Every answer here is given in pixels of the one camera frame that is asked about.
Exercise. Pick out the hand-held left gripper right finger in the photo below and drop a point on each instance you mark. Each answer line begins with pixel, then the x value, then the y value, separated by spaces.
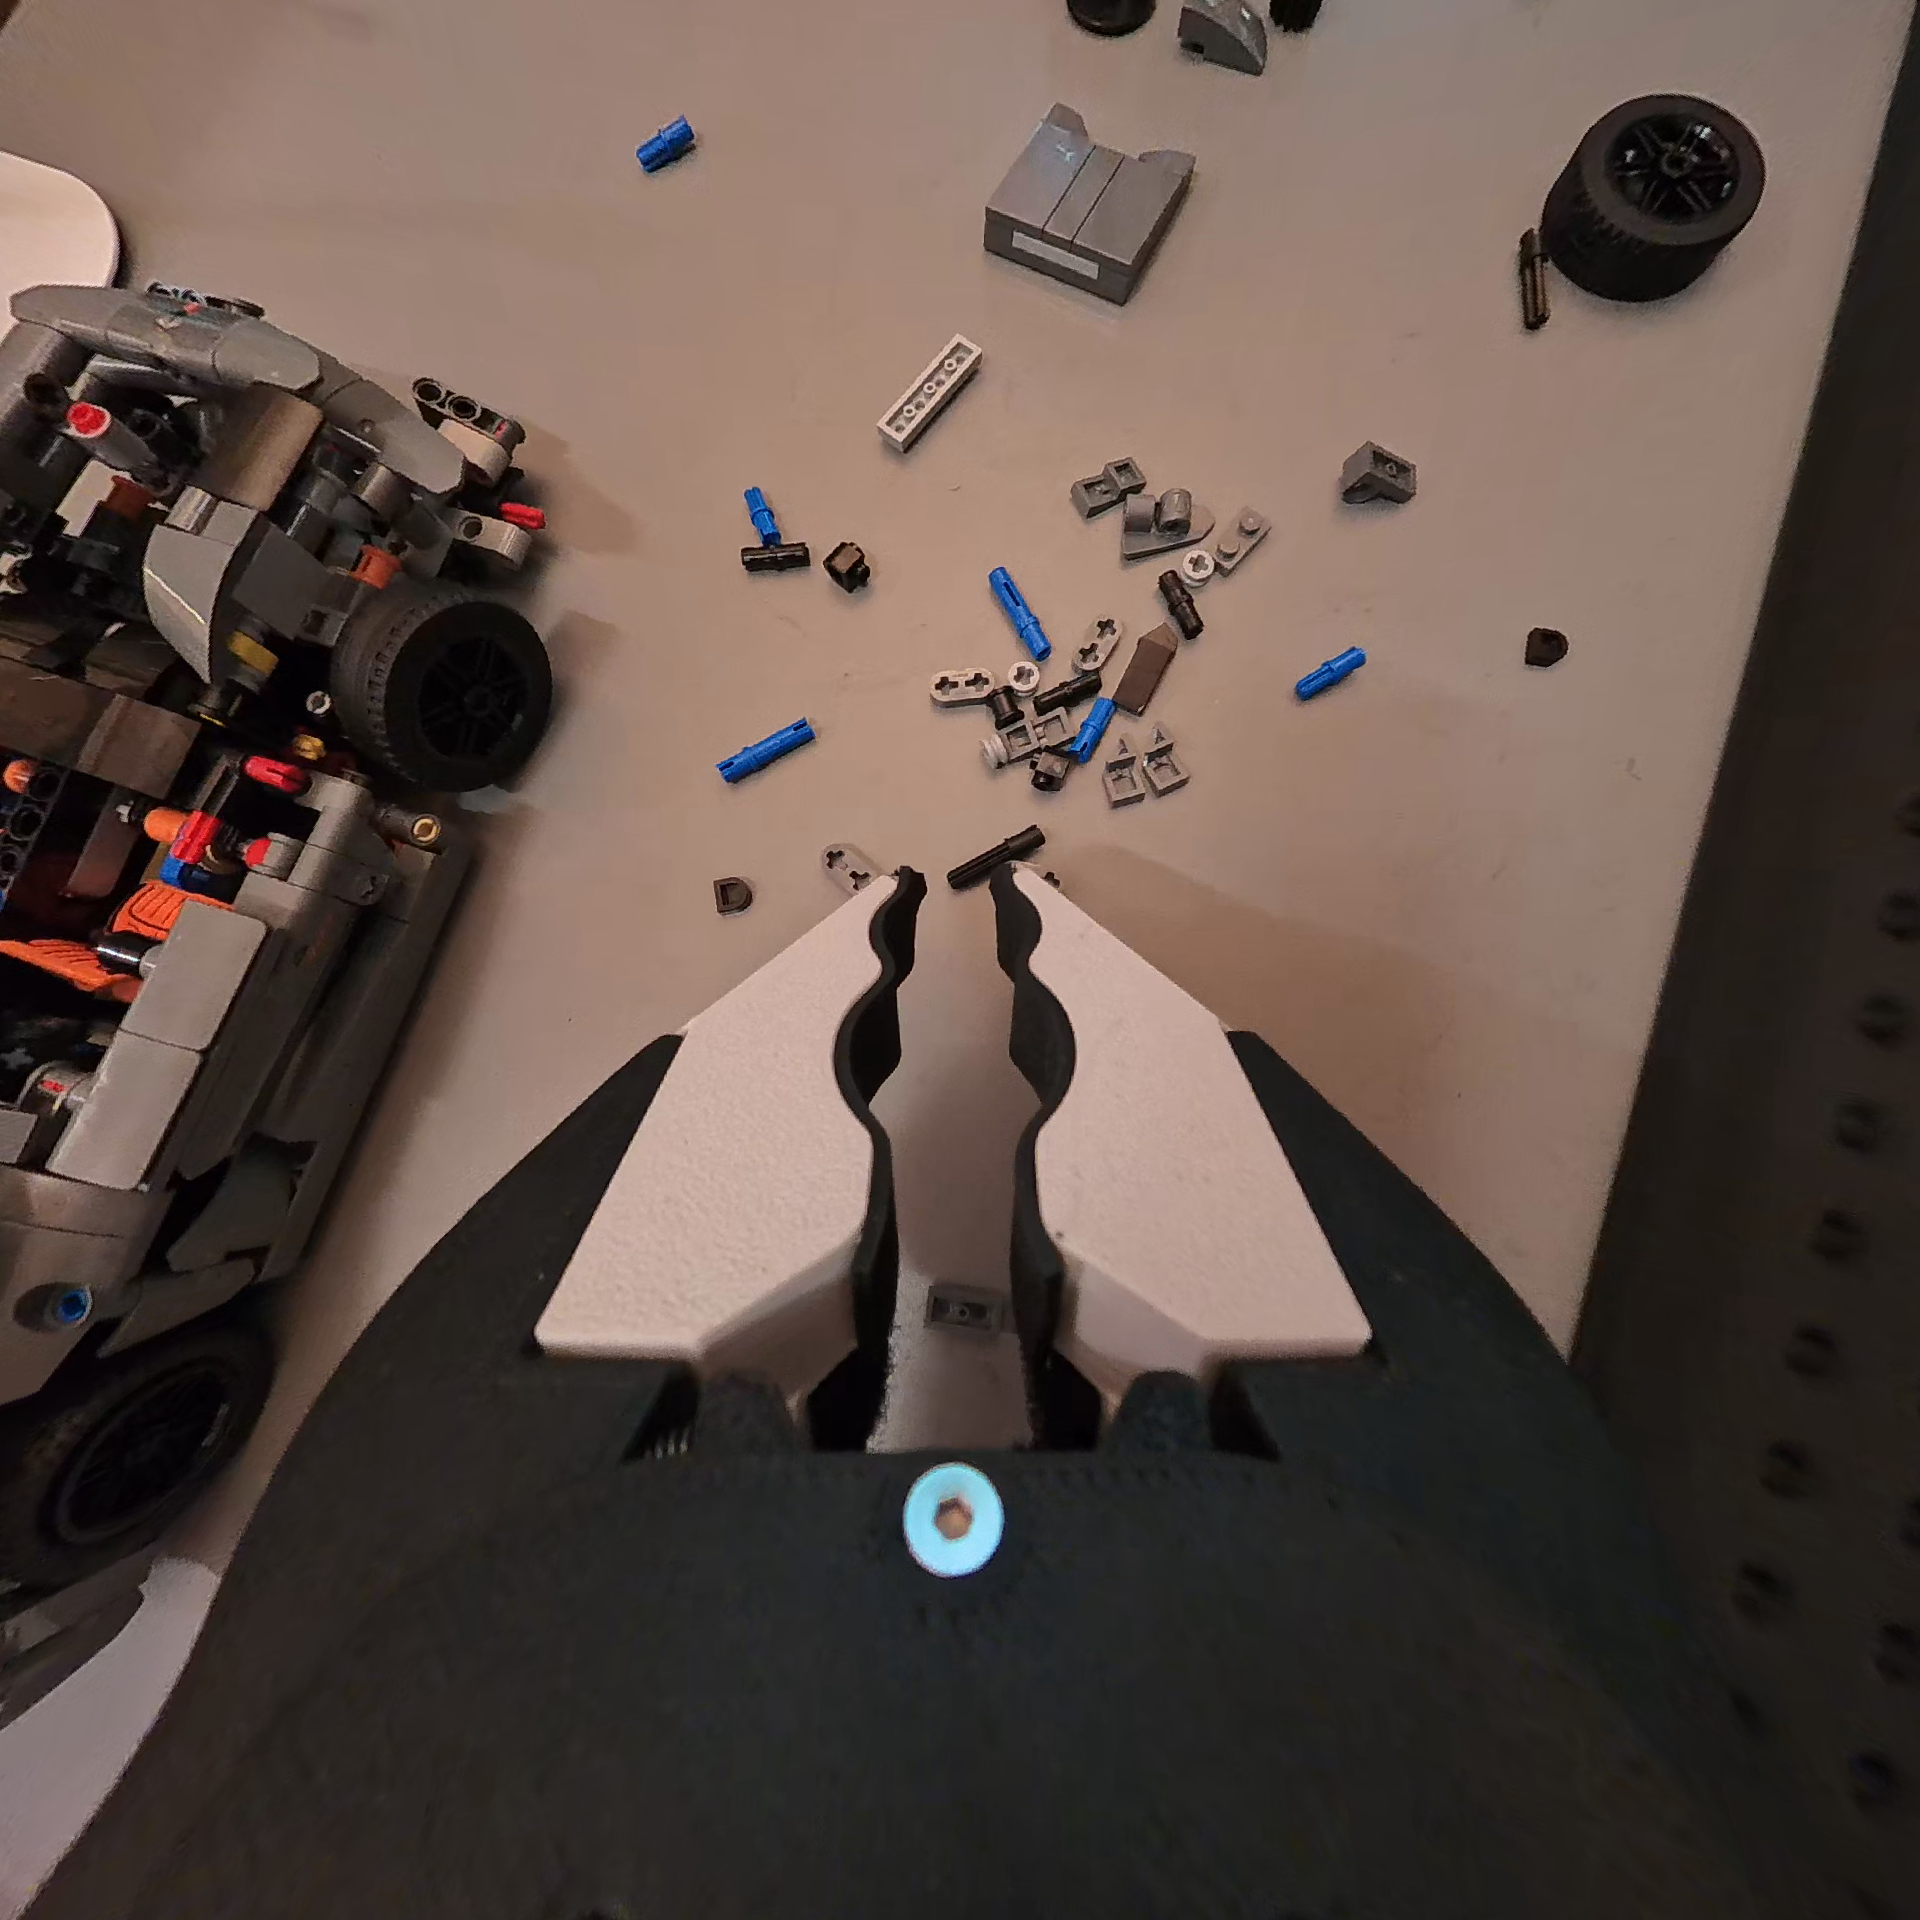
pixel 1199 1201

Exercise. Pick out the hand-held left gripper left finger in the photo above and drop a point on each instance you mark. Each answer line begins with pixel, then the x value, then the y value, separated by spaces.
pixel 718 1201

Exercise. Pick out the light grey studded lego plate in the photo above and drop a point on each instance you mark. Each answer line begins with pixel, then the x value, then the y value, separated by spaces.
pixel 932 393

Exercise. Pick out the grey lego tile assembly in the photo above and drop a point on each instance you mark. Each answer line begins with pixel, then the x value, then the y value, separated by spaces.
pixel 1079 195

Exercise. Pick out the small dark grey lego piece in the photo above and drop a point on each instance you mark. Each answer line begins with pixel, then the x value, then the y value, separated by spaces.
pixel 961 1306

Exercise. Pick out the blue lego pin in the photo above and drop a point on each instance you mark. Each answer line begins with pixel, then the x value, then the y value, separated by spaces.
pixel 1329 674
pixel 664 144

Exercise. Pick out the pile of small lego pieces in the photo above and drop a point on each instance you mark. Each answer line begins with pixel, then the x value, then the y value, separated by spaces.
pixel 1019 615

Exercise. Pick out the small black round lego piece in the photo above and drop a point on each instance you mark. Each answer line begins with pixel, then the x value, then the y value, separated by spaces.
pixel 1544 647

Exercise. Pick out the grey lego car model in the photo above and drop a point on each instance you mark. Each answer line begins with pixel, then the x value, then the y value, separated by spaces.
pixel 225 750

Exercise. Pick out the grey lego slope brick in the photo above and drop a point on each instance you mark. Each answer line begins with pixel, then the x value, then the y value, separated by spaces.
pixel 1377 477

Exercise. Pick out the dark grey lego axle pin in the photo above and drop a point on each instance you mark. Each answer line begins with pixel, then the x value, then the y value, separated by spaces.
pixel 1535 283

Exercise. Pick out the black lego wheel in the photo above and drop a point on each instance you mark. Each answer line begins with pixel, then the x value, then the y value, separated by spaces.
pixel 1650 195

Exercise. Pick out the grey quarter dome lego piece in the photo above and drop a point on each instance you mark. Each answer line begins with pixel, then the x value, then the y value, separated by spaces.
pixel 1224 34

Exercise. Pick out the black round lego dish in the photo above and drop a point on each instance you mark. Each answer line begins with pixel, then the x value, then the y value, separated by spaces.
pixel 1110 13

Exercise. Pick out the white adjustable stand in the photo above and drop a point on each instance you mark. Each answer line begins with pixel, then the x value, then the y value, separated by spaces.
pixel 50 215

